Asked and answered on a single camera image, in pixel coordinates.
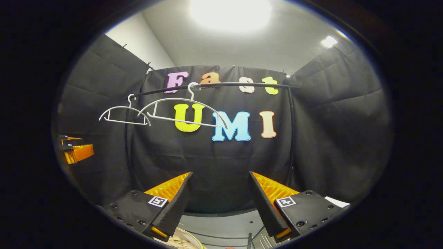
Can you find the small ceiling light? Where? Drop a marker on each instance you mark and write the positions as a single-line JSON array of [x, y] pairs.
[[328, 41]]

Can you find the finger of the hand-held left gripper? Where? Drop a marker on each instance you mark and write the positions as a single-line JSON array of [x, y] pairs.
[[80, 154], [69, 140]]

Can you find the black backdrop cloth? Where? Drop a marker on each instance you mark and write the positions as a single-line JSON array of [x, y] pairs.
[[328, 131]]

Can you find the small white clothes hanger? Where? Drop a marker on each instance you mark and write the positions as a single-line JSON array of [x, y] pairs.
[[124, 107]]

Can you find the large white clothes hanger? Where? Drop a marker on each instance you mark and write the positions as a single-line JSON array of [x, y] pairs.
[[173, 119]]

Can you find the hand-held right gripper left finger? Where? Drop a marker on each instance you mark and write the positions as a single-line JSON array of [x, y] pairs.
[[174, 207]]

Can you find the white paper sheet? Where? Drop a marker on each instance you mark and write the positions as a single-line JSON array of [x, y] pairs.
[[337, 202]]

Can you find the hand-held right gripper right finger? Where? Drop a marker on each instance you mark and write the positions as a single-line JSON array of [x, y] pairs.
[[265, 207]]

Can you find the large ceiling light panel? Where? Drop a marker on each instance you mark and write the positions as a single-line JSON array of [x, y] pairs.
[[230, 14]]

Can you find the black clothes rack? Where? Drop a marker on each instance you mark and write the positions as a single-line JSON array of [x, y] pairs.
[[242, 84]]

